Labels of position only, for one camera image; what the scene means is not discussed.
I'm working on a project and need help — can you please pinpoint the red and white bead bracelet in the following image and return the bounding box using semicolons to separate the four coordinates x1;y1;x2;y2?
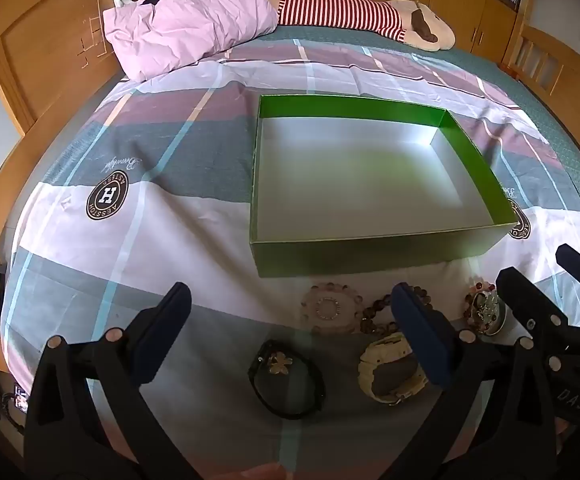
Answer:
464;280;509;337

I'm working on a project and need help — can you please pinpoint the cream wrist watch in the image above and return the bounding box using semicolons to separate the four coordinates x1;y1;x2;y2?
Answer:
358;332;429;406

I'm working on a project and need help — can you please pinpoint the wooden headboard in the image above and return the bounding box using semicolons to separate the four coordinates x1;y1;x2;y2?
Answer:
0;0;126;376

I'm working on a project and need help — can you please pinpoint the pink pillow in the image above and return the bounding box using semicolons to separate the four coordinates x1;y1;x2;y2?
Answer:
102;0;279;83

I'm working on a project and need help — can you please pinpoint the plush toy in striped shirt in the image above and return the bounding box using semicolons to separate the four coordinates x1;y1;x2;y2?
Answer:
262;0;456;52

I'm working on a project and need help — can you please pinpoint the brown bead bracelet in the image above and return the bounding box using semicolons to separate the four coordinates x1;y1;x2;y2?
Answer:
361;285;433;337

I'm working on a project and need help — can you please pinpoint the black bracelet with clover charm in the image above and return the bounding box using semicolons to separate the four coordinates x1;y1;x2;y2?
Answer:
248;340;327;420

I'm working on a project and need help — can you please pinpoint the plaid bed sheet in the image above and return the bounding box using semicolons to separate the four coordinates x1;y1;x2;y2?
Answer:
0;35;580;480

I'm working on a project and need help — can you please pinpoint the pale pink bead bracelet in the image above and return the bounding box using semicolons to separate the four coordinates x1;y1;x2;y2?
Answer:
300;282;365;335

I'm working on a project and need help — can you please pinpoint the wooden footboard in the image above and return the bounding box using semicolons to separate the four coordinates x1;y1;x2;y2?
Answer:
500;0;580;171

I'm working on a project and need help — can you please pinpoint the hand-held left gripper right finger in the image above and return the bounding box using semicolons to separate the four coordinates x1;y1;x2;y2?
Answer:
380;283;565;480

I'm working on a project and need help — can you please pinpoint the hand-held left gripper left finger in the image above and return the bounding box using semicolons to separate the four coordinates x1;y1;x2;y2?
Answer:
25;282;205;480

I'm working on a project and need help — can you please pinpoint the green cardboard box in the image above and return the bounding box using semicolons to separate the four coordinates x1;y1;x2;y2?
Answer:
249;94;519;278

